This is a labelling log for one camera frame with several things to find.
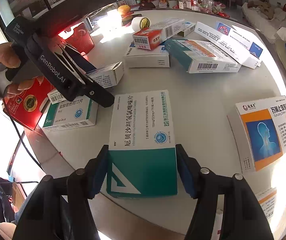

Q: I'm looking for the orange blue head medicine box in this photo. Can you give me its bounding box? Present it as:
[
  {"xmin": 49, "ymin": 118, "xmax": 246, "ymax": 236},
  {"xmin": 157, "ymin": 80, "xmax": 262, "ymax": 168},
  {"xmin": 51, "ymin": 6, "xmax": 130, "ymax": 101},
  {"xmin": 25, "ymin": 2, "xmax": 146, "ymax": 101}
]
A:
[{"xmin": 227, "ymin": 96, "xmax": 286, "ymax": 173}]

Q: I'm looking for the white teal triangle medicine box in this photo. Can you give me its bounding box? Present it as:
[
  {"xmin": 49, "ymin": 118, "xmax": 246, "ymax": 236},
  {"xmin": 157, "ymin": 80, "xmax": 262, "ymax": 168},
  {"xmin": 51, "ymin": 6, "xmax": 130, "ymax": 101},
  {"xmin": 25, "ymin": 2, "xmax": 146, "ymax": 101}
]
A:
[{"xmin": 106, "ymin": 90, "xmax": 178, "ymax": 198}]

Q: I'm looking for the red white Daktarin box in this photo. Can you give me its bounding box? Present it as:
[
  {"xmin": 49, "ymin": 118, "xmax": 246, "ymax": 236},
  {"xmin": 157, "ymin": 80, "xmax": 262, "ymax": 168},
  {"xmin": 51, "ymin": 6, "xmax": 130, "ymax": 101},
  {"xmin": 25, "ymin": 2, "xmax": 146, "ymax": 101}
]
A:
[{"xmin": 133, "ymin": 18, "xmax": 185, "ymax": 50}]

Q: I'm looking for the person left hand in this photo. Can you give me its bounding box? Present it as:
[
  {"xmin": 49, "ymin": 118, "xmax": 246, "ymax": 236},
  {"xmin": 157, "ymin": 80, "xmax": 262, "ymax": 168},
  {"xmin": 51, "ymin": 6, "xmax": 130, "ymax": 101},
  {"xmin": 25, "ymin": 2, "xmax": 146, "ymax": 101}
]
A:
[{"xmin": 0, "ymin": 42, "xmax": 44, "ymax": 99}]

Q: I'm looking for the red cardboard fruit box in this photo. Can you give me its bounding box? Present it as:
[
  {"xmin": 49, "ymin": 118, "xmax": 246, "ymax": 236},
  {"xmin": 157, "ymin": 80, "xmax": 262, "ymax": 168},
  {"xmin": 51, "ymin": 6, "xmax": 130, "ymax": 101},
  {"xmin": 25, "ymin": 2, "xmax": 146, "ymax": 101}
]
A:
[{"xmin": 3, "ymin": 23, "xmax": 95, "ymax": 131}]

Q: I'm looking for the green white metformin box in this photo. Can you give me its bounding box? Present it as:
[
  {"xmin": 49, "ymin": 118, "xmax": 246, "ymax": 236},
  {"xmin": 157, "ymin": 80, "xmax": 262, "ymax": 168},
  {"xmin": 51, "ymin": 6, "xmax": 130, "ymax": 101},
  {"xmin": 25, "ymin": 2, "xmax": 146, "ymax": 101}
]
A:
[{"xmin": 43, "ymin": 96, "xmax": 99, "ymax": 132}]

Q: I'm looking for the white small barcode box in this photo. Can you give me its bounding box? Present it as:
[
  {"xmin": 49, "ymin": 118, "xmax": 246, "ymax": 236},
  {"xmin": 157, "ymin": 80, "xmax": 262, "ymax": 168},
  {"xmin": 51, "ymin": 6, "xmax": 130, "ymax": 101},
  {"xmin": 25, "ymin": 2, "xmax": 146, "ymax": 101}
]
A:
[{"xmin": 87, "ymin": 61, "xmax": 124, "ymax": 88}]

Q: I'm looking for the orange fruit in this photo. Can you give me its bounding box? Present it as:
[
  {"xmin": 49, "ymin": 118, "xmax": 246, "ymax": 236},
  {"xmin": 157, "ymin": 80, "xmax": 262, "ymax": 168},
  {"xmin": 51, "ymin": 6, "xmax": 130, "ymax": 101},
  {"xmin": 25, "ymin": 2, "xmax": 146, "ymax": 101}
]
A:
[{"xmin": 118, "ymin": 5, "xmax": 131, "ymax": 15}]

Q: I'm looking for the white tape roll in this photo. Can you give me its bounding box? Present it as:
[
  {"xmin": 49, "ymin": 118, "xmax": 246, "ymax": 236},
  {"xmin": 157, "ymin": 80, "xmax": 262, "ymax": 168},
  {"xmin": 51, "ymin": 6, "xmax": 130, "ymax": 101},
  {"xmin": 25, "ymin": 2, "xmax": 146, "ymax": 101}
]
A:
[{"xmin": 131, "ymin": 17, "xmax": 151, "ymax": 32}]

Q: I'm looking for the blue capsule medicine box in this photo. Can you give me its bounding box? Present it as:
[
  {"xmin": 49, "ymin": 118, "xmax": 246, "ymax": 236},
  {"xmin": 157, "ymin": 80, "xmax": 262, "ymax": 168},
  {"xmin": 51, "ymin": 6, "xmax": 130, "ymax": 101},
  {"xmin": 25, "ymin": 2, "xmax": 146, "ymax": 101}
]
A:
[{"xmin": 123, "ymin": 42, "xmax": 170, "ymax": 68}]

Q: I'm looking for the white repaglinide stamped box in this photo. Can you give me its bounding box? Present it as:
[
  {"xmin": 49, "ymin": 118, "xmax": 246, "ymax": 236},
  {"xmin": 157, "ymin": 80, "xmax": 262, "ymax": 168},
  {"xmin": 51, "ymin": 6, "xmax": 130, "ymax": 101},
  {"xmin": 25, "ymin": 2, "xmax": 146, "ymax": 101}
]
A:
[{"xmin": 177, "ymin": 21, "xmax": 196, "ymax": 37}]

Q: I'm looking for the green orange cefixime medicine box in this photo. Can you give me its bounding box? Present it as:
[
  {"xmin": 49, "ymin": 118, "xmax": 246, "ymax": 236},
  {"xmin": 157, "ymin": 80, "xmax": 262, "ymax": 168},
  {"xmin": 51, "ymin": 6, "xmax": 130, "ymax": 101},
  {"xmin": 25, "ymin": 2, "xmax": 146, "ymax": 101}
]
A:
[{"xmin": 164, "ymin": 39, "xmax": 241, "ymax": 74}]

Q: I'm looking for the red round coffee table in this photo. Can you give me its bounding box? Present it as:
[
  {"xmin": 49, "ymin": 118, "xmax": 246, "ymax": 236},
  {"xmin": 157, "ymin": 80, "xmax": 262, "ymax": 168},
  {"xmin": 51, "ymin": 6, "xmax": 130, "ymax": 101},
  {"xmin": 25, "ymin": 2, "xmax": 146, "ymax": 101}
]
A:
[{"xmin": 157, "ymin": 0, "xmax": 231, "ymax": 20}]

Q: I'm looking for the long white blue medicine box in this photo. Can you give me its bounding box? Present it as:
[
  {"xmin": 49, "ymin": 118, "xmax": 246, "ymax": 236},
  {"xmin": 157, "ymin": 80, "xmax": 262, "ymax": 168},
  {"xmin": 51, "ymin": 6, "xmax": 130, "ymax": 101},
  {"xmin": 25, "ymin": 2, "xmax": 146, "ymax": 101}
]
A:
[{"xmin": 195, "ymin": 22, "xmax": 261, "ymax": 69}]

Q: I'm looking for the white sofa with blankets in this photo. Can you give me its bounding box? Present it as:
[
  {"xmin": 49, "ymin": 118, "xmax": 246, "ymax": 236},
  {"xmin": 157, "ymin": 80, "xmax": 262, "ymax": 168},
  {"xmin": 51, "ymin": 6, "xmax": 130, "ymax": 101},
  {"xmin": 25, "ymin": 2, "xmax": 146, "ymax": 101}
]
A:
[{"xmin": 242, "ymin": 1, "xmax": 286, "ymax": 43}]

